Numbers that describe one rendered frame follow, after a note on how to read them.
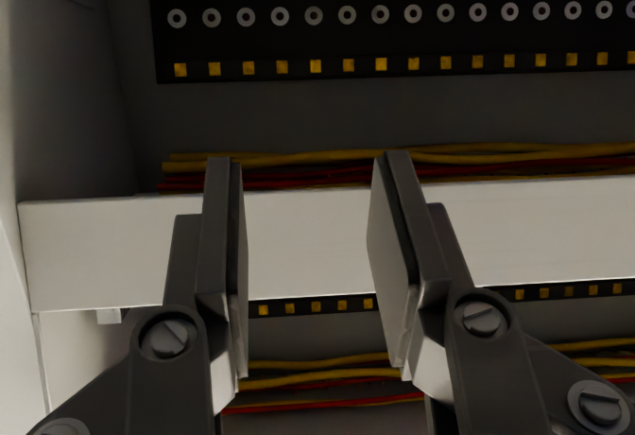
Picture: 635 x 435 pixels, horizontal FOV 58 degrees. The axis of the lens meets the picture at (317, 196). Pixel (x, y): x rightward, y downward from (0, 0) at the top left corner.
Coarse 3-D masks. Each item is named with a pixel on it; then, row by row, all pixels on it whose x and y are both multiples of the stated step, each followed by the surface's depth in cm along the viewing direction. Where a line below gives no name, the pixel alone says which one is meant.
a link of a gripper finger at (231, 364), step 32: (224, 160) 12; (224, 192) 11; (192, 224) 12; (224, 224) 11; (192, 256) 11; (224, 256) 10; (192, 288) 11; (224, 288) 10; (224, 320) 10; (128, 352) 10; (224, 352) 10; (96, 384) 9; (224, 384) 10; (64, 416) 9; (96, 416) 9
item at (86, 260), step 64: (192, 192) 34; (256, 192) 23; (320, 192) 23; (448, 192) 23; (512, 192) 24; (576, 192) 24; (64, 256) 23; (128, 256) 23; (256, 256) 23; (320, 256) 24; (512, 256) 24; (576, 256) 25; (64, 320) 26; (64, 384) 25
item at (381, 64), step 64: (192, 0) 34; (256, 0) 34; (320, 0) 35; (384, 0) 35; (448, 0) 35; (512, 0) 36; (576, 0) 36; (192, 64) 35; (256, 64) 35; (320, 64) 35; (384, 64) 36; (448, 64) 36; (512, 64) 36; (576, 64) 37
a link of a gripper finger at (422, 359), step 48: (384, 192) 12; (384, 240) 12; (432, 240) 11; (384, 288) 12; (432, 288) 10; (432, 336) 10; (528, 336) 10; (432, 384) 11; (576, 384) 9; (576, 432) 9; (624, 432) 9
